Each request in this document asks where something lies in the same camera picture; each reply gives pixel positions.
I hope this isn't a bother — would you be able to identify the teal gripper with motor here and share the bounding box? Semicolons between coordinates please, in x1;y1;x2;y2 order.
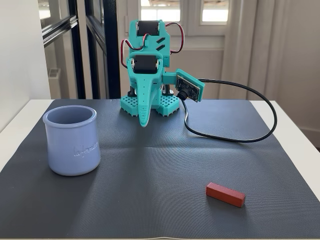
126;51;166;128

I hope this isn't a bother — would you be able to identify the red wooden block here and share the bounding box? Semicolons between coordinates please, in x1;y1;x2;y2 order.
205;182;246;209

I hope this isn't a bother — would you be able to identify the dark grey textured mat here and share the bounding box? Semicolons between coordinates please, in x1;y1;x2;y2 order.
0;98;320;240

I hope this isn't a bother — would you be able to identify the black framed glass door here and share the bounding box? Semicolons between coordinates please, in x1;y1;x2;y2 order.
39;0;121;100

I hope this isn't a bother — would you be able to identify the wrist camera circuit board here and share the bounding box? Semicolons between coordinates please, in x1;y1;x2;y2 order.
174;68;206;103

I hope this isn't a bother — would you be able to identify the red black servo wire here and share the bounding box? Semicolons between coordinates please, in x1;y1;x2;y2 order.
120;34;148;69
165;22;185;55

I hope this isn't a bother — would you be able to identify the small white wall box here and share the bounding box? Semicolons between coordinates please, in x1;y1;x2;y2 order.
48;67;62;79

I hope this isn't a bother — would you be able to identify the black camera cable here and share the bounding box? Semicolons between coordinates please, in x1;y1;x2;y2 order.
179;78;278;144

